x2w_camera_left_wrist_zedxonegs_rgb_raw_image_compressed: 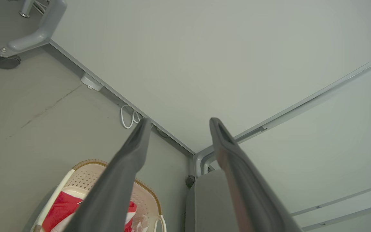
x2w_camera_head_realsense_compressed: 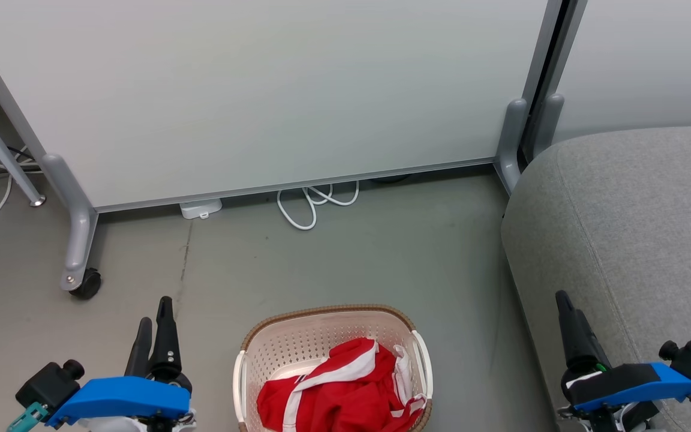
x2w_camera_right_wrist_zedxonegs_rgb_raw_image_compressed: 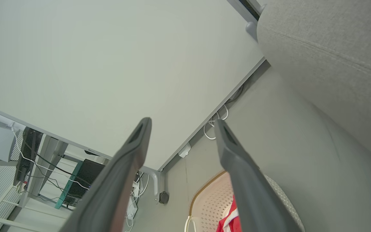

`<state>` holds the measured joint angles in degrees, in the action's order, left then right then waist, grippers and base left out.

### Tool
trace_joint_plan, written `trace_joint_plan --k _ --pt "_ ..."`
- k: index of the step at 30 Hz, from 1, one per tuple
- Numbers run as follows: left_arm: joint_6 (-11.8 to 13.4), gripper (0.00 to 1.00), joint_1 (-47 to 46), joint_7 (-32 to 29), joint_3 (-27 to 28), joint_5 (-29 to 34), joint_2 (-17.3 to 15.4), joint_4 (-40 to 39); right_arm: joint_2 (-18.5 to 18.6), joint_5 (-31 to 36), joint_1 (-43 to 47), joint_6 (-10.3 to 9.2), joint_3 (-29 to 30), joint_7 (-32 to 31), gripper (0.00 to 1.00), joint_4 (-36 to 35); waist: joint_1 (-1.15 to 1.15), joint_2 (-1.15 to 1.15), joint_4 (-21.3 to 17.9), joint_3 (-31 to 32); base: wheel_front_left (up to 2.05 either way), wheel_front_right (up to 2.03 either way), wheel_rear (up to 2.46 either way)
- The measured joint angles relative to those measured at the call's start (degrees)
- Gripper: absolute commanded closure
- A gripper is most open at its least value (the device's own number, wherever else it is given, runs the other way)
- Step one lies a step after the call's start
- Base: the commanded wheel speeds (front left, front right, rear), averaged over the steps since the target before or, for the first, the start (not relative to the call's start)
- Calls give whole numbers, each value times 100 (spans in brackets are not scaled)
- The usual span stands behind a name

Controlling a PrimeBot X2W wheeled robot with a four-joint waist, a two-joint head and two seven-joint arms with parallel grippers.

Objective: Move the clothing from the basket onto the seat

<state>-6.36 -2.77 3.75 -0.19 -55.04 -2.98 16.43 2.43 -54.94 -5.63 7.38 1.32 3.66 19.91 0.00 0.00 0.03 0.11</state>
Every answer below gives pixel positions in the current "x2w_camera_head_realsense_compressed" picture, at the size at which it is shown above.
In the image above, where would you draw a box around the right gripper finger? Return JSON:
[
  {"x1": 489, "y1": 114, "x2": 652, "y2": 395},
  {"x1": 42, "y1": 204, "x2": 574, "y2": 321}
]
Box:
[{"x1": 555, "y1": 290, "x2": 612, "y2": 372}]

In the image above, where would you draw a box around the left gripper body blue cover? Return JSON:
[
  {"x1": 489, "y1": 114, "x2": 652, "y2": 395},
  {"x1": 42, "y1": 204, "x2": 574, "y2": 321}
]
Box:
[{"x1": 46, "y1": 375, "x2": 196, "y2": 432}]

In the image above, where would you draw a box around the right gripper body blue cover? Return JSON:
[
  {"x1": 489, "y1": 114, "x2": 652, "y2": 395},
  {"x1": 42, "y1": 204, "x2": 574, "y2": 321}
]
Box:
[{"x1": 558, "y1": 362, "x2": 691, "y2": 432}]

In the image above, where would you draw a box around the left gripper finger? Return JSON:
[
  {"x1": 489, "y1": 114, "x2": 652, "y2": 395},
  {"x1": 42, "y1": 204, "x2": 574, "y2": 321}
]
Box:
[
  {"x1": 149, "y1": 296, "x2": 184, "y2": 380},
  {"x1": 125, "y1": 317, "x2": 154, "y2": 379}
]

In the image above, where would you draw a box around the red garment with white stripes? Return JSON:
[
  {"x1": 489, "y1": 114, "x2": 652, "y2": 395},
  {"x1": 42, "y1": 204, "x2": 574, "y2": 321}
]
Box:
[{"x1": 256, "y1": 337, "x2": 428, "y2": 432}]

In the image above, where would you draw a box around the grey fabric sofa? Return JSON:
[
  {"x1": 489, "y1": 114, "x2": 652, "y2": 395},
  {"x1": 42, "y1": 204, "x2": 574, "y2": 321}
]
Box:
[{"x1": 500, "y1": 124, "x2": 691, "y2": 432}]

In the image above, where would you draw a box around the black caster wheel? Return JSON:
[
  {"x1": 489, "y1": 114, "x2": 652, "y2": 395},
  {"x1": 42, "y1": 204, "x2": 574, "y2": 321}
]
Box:
[{"x1": 70, "y1": 268, "x2": 103, "y2": 300}]

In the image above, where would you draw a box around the white power adapter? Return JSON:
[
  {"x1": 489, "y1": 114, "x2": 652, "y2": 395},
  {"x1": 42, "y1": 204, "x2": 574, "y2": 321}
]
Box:
[{"x1": 179, "y1": 198, "x2": 224, "y2": 220}]

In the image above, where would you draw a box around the grey partition foot with caster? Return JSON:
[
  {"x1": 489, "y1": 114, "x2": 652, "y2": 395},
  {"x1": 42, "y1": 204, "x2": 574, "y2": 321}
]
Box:
[{"x1": 40, "y1": 153, "x2": 100, "y2": 292}]

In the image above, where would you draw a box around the cream laundry basket brown rim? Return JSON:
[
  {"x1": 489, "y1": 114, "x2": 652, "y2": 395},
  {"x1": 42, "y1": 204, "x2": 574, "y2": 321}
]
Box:
[{"x1": 233, "y1": 304, "x2": 434, "y2": 432}]

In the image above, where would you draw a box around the short grey partition foot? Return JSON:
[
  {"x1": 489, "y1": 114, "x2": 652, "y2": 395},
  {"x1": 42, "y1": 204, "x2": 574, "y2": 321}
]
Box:
[
  {"x1": 494, "y1": 98, "x2": 530, "y2": 196},
  {"x1": 531, "y1": 92, "x2": 565, "y2": 160}
]

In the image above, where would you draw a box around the white partition panel dark edge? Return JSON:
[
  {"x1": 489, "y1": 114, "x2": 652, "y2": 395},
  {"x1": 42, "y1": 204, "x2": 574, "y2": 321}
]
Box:
[{"x1": 522, "y1": 0, "x2": 691, "y2": 158}]

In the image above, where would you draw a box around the teal left camera connector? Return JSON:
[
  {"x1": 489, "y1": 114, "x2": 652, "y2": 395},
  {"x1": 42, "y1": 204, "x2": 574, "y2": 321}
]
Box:
[{"x1": 7, "y1": 401, "x2": 50, "y2": 432}]

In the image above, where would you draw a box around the white coiled cable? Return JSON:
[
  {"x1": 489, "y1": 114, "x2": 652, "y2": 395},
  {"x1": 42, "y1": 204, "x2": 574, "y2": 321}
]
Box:
[{"x1": 277, "y1": 180, "x2": 361, "y2": 232}]

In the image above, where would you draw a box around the white partition panel grey frame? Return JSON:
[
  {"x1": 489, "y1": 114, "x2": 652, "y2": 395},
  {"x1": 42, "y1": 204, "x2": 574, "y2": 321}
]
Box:
[{"x1": 0, "y1": 0, "x2": 564, "y2": 214}]

